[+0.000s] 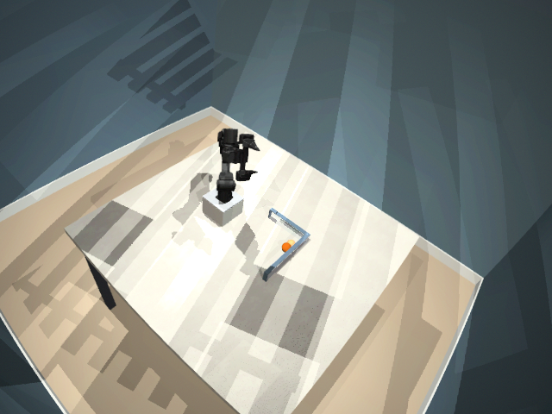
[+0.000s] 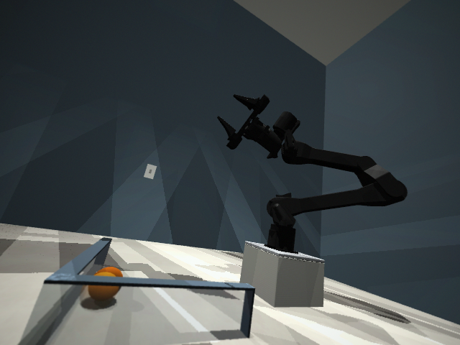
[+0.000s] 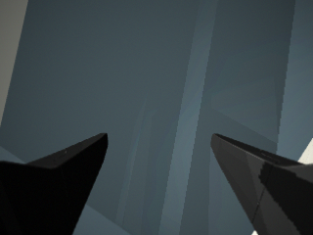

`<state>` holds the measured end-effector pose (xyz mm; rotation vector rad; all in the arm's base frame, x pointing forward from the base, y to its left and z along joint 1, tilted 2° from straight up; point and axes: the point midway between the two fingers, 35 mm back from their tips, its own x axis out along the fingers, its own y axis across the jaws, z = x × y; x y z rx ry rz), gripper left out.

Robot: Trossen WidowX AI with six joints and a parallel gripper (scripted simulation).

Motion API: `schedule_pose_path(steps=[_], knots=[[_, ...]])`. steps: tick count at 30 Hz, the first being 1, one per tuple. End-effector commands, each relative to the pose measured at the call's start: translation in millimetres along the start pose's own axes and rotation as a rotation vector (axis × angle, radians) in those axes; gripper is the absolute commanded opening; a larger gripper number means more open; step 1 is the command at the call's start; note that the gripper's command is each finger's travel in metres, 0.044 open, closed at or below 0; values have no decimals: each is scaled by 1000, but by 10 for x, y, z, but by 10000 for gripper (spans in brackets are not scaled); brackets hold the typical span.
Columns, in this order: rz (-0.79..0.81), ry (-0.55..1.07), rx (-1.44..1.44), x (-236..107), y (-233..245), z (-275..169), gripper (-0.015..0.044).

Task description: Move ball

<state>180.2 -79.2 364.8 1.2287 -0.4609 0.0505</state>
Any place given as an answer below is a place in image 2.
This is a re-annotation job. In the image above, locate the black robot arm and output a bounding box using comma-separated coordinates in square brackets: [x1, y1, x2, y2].
[260, 111, 408, 254]

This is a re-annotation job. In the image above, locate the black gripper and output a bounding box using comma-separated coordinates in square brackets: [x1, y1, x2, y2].
[217, 94, 271, 150]

